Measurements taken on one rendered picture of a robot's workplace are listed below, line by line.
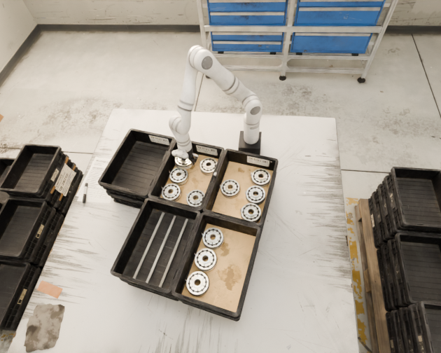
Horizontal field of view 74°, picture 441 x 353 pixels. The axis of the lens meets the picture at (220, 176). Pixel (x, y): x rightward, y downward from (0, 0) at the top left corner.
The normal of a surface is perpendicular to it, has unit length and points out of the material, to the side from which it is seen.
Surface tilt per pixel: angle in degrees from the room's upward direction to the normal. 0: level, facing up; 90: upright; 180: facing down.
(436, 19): 90
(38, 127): 0
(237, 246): 0
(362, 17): 90
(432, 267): 0
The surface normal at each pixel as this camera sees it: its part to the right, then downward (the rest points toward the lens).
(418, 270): -0.07, -0.52
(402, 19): -0.13, 0.85
